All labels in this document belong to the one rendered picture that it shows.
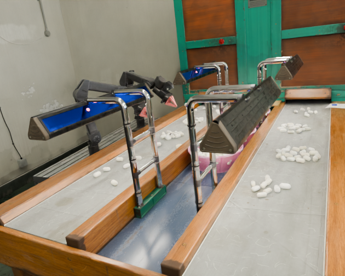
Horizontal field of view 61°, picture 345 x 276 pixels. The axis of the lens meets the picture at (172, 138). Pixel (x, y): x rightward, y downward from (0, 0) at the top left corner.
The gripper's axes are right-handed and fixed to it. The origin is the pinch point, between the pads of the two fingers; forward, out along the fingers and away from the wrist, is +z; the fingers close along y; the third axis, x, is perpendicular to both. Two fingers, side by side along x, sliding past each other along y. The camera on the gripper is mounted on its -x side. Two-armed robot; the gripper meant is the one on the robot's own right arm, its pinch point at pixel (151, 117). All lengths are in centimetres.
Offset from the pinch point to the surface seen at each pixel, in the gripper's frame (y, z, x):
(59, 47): 132, -183, 90
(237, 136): -91, 44, -66
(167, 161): -42, 30, -14
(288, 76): 2, 46, -66
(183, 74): 6.7, 0.9, -31.5
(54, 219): -91, 16, 1
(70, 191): -73, 8, 7
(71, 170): -60, -2, 13
